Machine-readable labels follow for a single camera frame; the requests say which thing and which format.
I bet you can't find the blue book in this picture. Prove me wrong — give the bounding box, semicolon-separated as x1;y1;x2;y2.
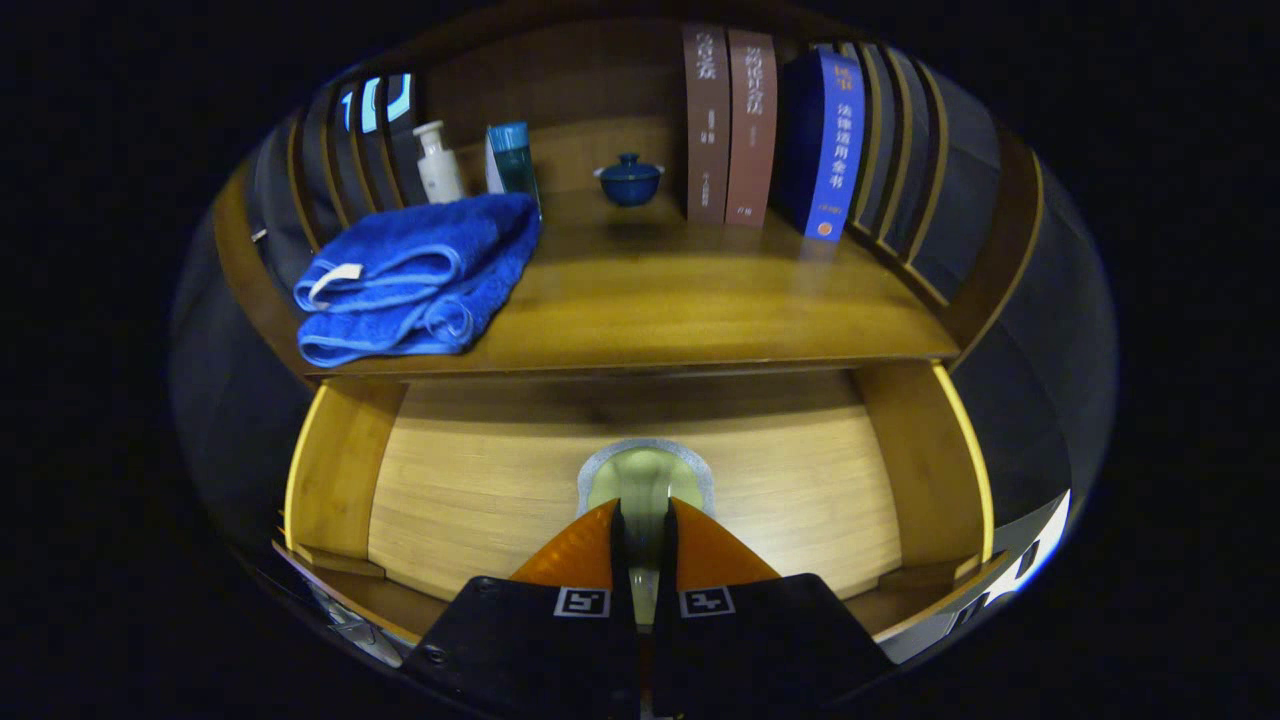
775;48;866;243

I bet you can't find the blue folded towel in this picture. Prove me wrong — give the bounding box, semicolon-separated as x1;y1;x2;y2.
293;192;543;368

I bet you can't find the pale yellow grey-based scrubber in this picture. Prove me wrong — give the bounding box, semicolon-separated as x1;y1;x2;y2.
577;438;717;626

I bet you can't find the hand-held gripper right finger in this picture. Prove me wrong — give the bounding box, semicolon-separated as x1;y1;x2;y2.
650;497;896;720

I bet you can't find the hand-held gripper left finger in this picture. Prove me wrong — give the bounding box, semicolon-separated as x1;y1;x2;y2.
400;498;641;720

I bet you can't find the brown wooden cabinet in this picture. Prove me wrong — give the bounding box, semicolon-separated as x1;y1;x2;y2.
210;5;1046;386

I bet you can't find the wooden countertop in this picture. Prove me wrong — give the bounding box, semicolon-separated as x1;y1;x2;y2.
300;190;961;379

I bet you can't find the wooden drawer with black knob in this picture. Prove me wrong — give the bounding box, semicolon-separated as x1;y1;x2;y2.
272;362;1001;646

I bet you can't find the dark blue lidded teacup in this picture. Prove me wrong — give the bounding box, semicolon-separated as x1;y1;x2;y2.
594;152;666;208

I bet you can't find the white pump bottle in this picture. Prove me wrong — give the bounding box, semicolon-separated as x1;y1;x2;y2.
413;120;466;205

